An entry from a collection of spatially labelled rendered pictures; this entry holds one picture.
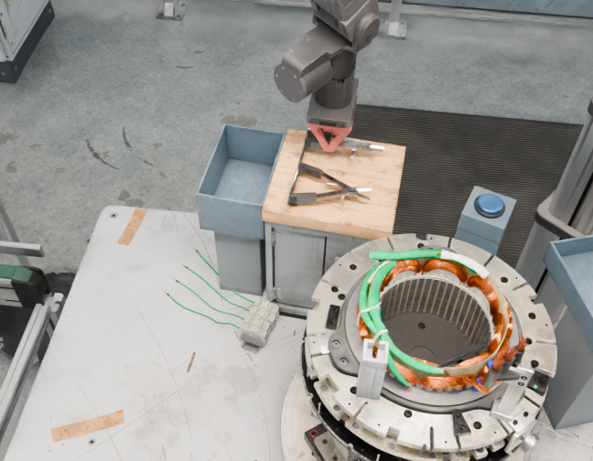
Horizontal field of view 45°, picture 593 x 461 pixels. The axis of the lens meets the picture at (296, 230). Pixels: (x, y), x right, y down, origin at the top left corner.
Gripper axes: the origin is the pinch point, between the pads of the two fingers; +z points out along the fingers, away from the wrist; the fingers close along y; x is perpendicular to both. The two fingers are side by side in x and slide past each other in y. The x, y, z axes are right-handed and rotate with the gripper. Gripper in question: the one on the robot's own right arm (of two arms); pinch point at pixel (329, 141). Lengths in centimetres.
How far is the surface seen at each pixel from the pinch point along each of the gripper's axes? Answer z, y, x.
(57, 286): 108, -31, -86
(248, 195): 11.1, 4.2, -12.8
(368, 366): -8.0, 43.4, 10.5
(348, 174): 3.0, 3.8, 3.6
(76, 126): 111, -104, -109
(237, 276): 26.4, 10.5, -13.9
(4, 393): 40, 34, -52
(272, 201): 3.0, 11.9, -7.0
